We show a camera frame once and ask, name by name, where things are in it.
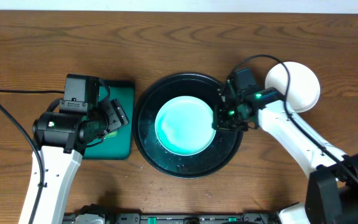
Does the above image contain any green scrubbing sponge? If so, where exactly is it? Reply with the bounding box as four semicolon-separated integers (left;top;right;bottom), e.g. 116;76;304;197
105;131;118;138

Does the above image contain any mint green plate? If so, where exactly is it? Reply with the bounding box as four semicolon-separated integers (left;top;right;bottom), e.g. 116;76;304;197
155;96;216;156

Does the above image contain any white plate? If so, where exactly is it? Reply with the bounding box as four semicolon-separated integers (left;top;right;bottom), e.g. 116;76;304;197
265;62;321;113

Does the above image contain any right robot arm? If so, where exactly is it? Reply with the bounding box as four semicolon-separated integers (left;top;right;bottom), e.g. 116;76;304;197
213;88;358;223

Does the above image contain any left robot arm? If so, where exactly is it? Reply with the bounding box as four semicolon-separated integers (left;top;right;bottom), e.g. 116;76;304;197
19;86;135;223

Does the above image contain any rectangular black water tray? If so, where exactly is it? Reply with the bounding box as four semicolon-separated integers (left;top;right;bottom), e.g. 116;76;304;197
83;80;135;160

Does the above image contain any round black tray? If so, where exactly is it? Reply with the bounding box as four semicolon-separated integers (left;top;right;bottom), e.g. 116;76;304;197
132;73;243;179

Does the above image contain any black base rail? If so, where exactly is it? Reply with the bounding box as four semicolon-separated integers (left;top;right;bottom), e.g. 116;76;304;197
62;204;281;224

